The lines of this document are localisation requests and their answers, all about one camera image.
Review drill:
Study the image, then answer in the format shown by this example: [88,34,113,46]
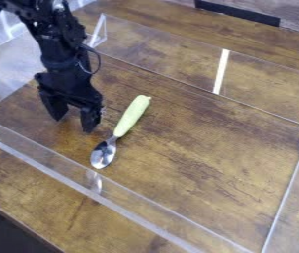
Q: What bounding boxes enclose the black bar on table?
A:
[194,0,280,27]

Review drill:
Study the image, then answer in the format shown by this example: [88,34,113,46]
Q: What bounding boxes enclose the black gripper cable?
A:
[73,43,101,76]

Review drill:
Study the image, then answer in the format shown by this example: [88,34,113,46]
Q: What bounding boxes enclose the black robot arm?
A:
[0,0,103,133]

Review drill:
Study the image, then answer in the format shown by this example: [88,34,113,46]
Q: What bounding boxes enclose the green handled metal spoon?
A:
[89,95,149,169]

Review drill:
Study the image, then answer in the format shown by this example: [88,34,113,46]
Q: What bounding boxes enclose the clear acrylic tray enclosure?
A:
[0,18,299,253]

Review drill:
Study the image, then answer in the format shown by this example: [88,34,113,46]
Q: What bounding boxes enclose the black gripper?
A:
[35,53,103,133]

